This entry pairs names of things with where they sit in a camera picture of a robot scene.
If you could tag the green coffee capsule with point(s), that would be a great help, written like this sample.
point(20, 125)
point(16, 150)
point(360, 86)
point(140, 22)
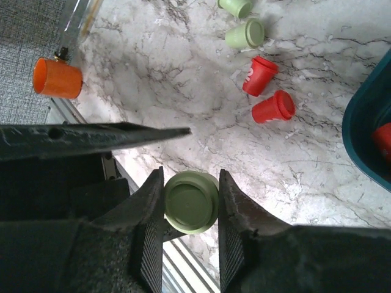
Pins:
point(191, 201)
point(237, 8)
point(250, 34)

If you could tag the red coffee capsule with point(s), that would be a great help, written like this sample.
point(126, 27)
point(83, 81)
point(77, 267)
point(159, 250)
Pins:
point(259, 76)
point(382, 139)
point(280, 106)

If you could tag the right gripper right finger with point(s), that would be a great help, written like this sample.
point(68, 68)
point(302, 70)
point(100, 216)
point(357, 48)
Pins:
point(242, 223)

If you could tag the orange cup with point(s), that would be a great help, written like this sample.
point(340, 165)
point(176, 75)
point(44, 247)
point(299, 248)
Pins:
point(56, 79)

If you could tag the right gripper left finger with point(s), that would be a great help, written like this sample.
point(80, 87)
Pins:
point(142, 215)

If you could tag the teal storage basket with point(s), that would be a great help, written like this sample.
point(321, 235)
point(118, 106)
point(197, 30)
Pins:
point(367, 111)

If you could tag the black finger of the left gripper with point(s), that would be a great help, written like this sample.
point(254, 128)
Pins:
point(49, 141)

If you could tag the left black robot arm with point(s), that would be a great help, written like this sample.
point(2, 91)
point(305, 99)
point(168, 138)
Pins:
point(52, 172)

